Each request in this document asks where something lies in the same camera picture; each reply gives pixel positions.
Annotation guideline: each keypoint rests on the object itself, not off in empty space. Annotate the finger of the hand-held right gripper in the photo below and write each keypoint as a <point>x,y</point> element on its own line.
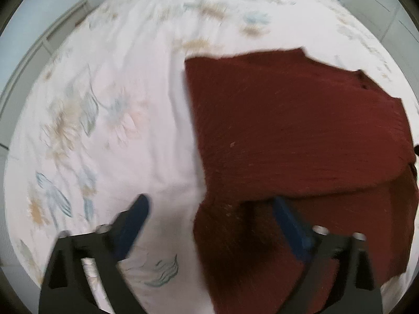
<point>417,149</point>

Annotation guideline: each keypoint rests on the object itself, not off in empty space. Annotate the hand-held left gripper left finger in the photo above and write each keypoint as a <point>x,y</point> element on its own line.
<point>134,222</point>

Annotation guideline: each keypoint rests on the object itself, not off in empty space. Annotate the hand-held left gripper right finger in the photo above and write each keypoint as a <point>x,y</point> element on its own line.
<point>291,229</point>

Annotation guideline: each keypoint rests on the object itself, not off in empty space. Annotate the dark red knit sweater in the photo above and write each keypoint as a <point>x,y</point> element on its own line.
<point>294,130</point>

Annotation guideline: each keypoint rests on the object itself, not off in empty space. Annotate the pink floral bedspread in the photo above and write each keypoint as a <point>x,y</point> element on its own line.
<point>131,104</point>

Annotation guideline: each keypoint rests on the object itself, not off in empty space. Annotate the white wardrobe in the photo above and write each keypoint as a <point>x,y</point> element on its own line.
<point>379,3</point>

